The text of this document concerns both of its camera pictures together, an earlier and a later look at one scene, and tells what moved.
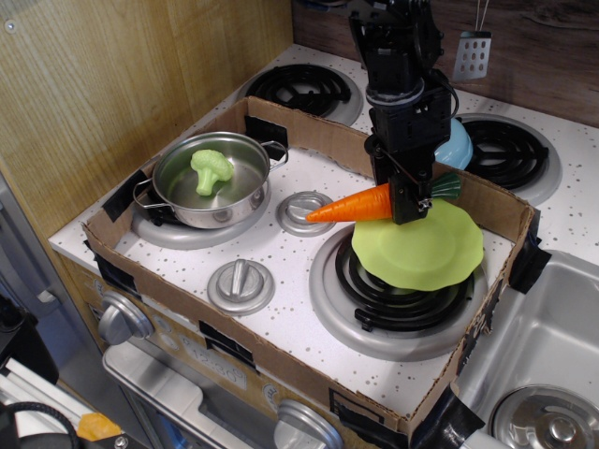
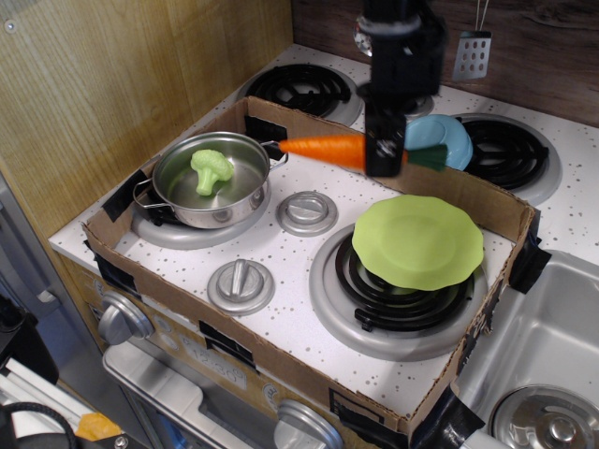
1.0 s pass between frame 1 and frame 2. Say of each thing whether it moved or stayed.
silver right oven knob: stayed
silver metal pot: stayed
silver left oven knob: stayed
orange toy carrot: moved
